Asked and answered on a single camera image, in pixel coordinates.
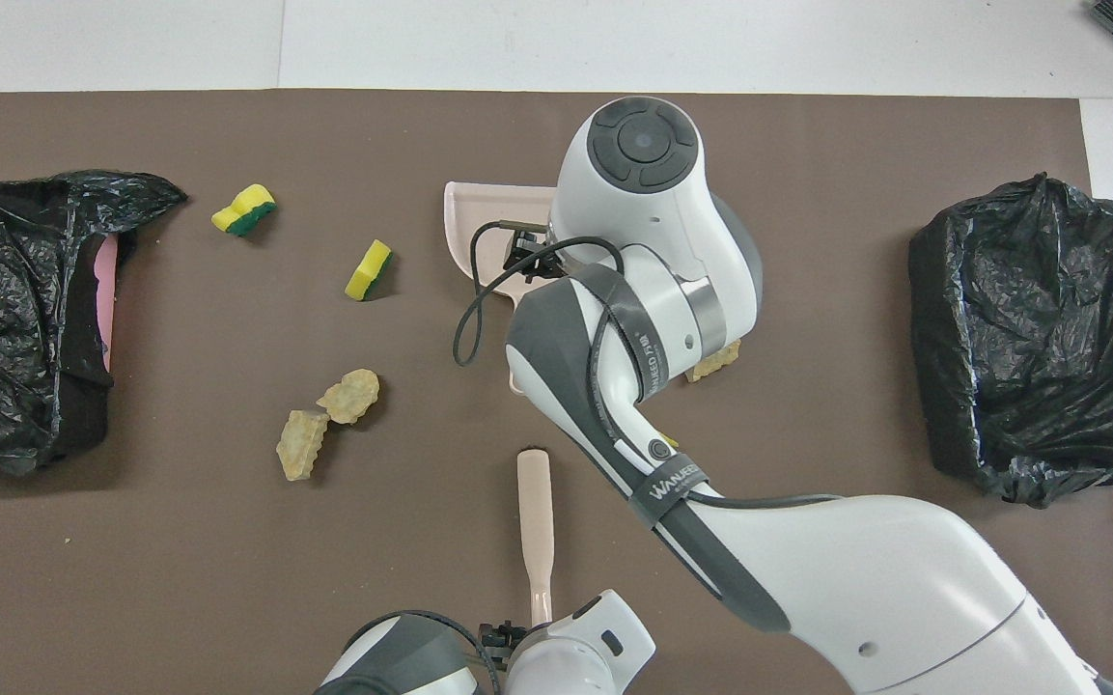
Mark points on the beige hand brush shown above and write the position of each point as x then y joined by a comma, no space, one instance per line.
535,502

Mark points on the jagged pale sponge scrap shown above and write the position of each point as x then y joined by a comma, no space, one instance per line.
715,367

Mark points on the wavy yellow green sponge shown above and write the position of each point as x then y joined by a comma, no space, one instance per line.
243,208

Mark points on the brown table mat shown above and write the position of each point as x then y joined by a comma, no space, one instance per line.
228,579

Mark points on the beige plastic dustpan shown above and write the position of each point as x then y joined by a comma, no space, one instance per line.
488,208

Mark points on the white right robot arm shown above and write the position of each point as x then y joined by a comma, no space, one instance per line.
672,222

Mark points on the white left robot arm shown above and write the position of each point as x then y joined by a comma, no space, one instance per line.
575,656

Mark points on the round pale sponge scrap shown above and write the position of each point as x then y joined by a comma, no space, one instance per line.
350,396

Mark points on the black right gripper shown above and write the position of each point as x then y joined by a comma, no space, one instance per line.
532,256

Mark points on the yellow green sponge block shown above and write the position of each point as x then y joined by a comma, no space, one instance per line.
369,268

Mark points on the long pale sponge scrap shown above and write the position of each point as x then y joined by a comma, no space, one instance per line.
300,446

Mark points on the black bag bin pink inside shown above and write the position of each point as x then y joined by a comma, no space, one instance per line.
6,290

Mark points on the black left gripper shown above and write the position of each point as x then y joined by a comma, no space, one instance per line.
503,644

